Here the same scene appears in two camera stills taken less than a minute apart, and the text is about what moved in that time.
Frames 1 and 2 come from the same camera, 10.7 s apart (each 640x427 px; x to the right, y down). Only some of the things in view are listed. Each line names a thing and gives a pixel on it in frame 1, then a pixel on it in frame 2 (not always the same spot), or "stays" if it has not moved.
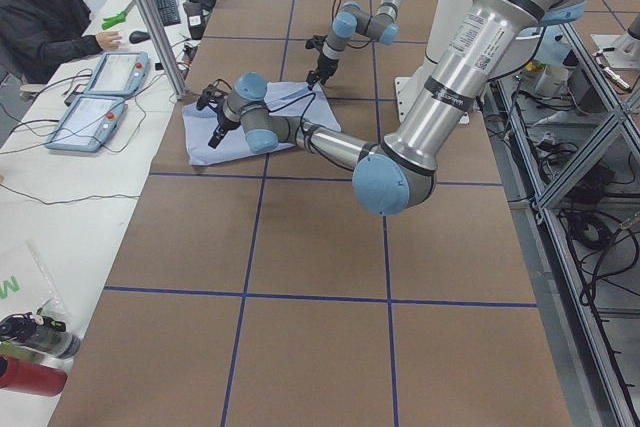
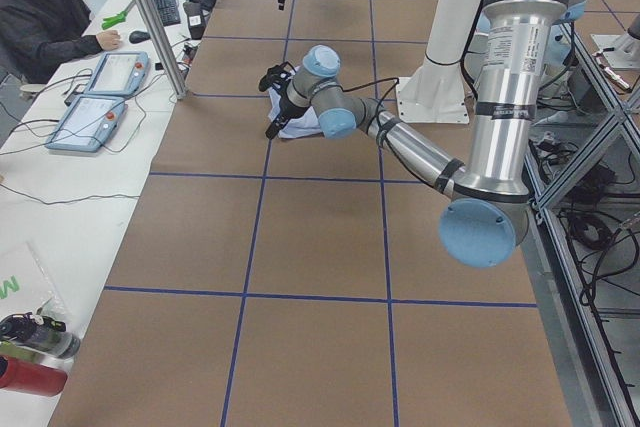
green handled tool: (121, 17) stays
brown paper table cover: (261, 292) stays
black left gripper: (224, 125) to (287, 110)
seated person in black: (44, 16) stays
